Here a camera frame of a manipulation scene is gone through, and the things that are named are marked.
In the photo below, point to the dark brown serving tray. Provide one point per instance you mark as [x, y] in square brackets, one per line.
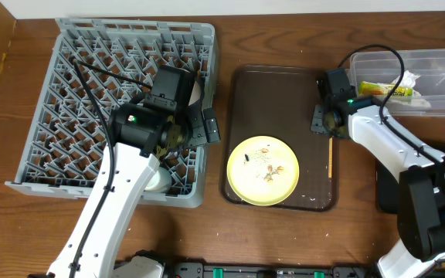
[279, 102]

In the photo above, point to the cream white cup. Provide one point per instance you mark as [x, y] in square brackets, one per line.
[161, 181]

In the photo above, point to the white tissue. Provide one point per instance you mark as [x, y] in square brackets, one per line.
[416, 100]

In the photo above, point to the yellow plate with crumbs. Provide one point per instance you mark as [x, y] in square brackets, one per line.
[262, 170]

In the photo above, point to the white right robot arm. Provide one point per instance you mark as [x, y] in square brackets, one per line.
[417, 168]

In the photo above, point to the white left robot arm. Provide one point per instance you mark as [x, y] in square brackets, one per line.
[92, 247]

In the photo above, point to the clear plastic waste bin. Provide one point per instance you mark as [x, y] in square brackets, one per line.
[384, 67]

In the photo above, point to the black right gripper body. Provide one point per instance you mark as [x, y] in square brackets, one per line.
[318, 120]

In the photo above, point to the pink bowl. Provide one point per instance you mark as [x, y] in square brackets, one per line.
[196, 92]

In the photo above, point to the black waste bin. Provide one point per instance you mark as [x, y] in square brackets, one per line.
[386, 189]

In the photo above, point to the grey dishwasher rack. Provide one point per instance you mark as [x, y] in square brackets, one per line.
[64, 148]

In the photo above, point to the green snack bar wrapper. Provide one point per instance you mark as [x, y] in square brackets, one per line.
[381, 89]

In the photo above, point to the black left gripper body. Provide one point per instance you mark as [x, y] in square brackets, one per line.
[210, 125]

